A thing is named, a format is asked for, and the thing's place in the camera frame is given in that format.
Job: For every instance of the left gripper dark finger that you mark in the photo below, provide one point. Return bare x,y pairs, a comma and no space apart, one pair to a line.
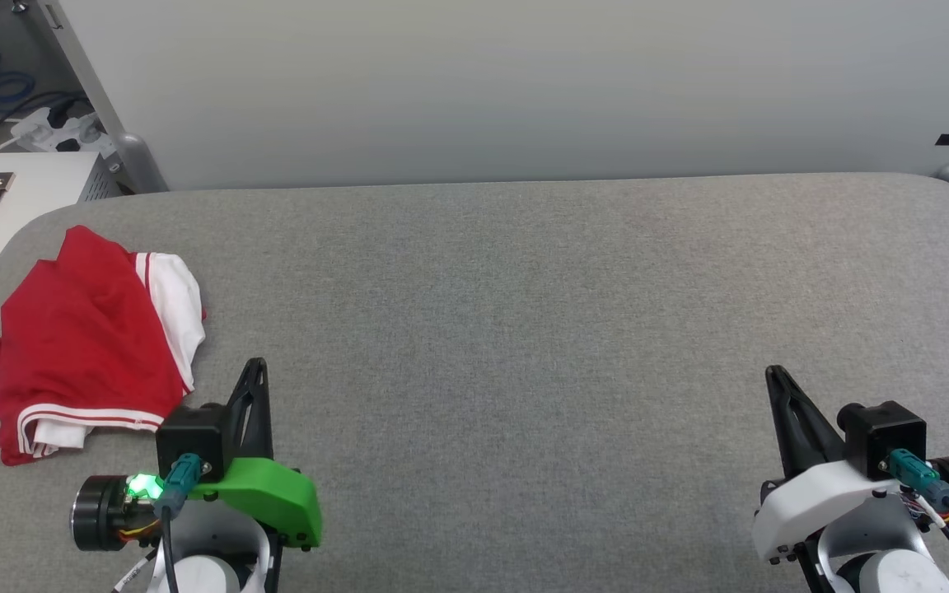
252,412

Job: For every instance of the grey metal frame post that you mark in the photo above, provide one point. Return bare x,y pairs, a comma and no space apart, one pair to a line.
124,161

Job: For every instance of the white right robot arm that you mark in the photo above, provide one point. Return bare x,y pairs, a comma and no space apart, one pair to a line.
895,576

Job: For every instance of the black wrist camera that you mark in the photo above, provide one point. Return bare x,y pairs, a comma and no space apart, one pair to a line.
886,432
194,436

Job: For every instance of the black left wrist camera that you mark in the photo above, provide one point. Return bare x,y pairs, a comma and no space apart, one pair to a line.
194,436

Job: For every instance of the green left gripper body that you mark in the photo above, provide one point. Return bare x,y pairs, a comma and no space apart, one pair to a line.
268,494

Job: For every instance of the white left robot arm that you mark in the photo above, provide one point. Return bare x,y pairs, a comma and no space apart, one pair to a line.
203,576

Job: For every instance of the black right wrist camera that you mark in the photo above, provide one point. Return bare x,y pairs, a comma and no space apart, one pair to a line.
886,432

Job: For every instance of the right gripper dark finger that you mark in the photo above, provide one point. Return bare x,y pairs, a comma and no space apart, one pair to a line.
804,436

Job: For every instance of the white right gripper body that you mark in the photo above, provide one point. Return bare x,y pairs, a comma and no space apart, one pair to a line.
820,502

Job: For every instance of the red white basketball jersey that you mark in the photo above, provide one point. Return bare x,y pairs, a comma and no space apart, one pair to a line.
83,346

